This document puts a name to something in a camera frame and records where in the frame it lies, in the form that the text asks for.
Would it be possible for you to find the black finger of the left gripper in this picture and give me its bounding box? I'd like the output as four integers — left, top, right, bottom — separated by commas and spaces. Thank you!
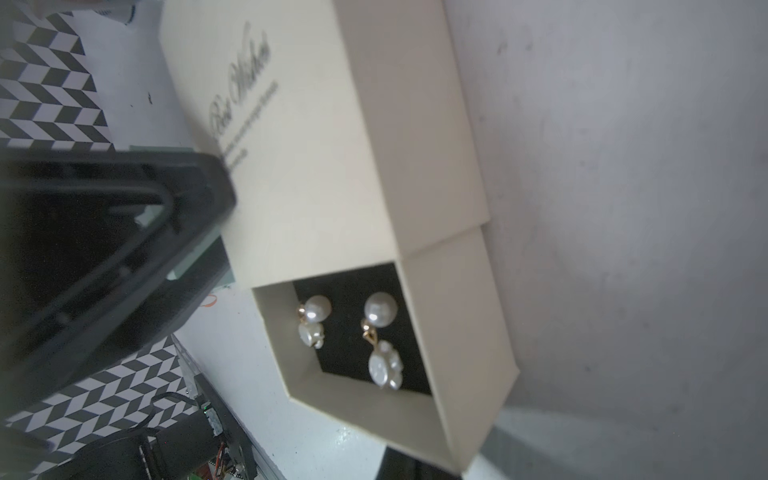
1, 147, 215, 414

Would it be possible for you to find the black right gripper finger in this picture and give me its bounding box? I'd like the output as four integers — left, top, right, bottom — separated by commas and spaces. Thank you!
375, 447, 462, 480

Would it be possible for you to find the pearl drop earring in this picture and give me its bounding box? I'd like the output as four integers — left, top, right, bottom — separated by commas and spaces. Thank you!
361, 292, 404, 390
297, 295, 332, 349

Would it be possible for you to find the cream jewelry box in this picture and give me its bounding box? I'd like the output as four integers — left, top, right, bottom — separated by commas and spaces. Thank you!
159, 1, 519, 474

